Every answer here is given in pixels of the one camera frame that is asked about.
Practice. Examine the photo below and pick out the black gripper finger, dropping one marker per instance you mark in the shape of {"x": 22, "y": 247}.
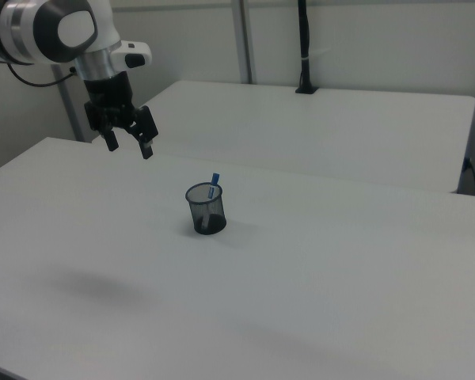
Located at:
{"x": 111, "y": 141}
{"x": 146, "y": 148}

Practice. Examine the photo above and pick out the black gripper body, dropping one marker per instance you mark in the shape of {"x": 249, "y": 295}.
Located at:
{"x": 109, "y": 95}

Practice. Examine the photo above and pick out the blue capped white marker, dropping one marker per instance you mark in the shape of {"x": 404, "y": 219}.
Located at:
{"x": 214, "y": 179}

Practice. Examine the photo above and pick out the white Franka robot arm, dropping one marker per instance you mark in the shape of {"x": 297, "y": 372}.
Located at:
{"x": 31, "y": 27}

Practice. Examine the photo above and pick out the black mesh pen cup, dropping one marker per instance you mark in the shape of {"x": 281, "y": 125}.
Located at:
{"x": 194, "y": 206}

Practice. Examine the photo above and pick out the white neighbouring table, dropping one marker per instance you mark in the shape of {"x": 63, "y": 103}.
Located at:
{"x": 301, "y": 130}

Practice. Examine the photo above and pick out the grey wall profile post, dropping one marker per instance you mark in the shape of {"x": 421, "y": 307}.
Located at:
{"x": 245, "y": 39}

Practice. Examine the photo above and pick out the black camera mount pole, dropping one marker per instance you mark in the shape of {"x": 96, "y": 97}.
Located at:
{"x": 305, "y": 39}

